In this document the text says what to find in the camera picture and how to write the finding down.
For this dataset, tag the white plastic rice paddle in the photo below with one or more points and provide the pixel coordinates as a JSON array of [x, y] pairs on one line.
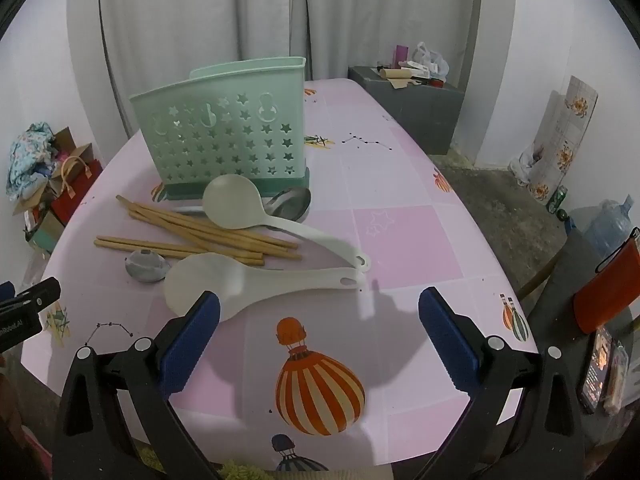
[[195, 275]]

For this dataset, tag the black smartphone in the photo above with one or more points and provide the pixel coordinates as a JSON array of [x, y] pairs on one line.
[[595, 370]]

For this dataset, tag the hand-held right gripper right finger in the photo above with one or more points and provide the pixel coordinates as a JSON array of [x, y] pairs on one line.
[[447, 340]]

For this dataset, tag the red paper bag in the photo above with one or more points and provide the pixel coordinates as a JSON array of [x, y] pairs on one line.
[[70, 200]]

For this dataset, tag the white plastic bag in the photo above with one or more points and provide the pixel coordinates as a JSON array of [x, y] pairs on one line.
[[430, 57]]

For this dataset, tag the floral cloth pile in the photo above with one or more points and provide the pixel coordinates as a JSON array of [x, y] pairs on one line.
[[27, 160]]

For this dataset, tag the white curtain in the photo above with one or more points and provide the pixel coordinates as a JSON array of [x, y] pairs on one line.
[[200, 10]]

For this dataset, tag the small grey ceramic spoon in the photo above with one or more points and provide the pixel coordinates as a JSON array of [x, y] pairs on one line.
[[145, 270]]

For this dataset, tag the small white box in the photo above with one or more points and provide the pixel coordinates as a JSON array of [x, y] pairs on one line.
[[411, 64]]

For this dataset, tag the pile of wooden chopsticks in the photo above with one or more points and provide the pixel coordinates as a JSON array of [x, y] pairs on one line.
[[165, 217]]

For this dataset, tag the clear snack packet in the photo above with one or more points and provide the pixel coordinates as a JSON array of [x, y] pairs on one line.
[[616, 380]]

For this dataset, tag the orange pouch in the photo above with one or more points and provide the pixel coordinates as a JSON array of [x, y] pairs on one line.
[[607, 290]]

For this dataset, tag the teal box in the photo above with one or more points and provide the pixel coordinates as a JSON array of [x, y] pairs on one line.
[[47, 235]]

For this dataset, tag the grey cabinet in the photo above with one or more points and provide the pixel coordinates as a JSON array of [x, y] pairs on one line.
[[415, 115]]

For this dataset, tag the brown paper roll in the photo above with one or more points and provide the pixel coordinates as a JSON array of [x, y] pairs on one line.
[[395, 77]]

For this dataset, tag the metal spoon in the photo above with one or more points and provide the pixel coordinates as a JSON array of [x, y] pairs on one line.
[[297, 205]]

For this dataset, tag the mint green utensil holder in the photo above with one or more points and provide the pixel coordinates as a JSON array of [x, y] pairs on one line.
[[225, 125]]

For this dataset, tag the floral printed board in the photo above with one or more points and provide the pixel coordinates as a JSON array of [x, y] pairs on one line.
[[565, 130]]

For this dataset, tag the purple box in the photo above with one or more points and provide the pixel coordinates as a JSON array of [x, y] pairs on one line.
[[401, 55]]

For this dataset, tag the white plastic serving spoon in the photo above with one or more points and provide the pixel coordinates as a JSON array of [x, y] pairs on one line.
[[232, 202]]

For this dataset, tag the green can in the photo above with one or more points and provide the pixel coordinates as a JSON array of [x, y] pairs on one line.
[[556, 200]]

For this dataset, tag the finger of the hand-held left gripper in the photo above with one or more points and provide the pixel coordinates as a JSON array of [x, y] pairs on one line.
[[37, 294]]

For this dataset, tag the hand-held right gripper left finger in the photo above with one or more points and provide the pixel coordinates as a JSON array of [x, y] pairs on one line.
[[192, 345]]

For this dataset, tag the cardboard box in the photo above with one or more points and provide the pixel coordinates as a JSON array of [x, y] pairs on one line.
[[67, 142]]

